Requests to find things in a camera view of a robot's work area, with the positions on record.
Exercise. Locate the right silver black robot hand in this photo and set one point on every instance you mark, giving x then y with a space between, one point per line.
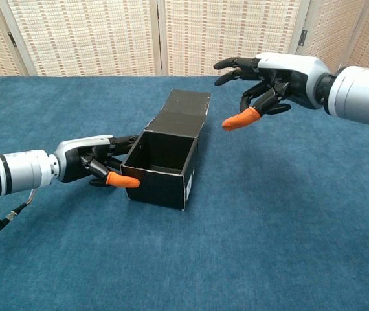
294 71

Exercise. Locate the black foldable cardboard box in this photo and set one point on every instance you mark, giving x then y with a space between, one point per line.
155 191

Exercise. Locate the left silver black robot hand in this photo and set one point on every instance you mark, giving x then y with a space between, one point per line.
74 152

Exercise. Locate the black screen hinge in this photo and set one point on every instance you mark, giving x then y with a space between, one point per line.
11 37
303 35

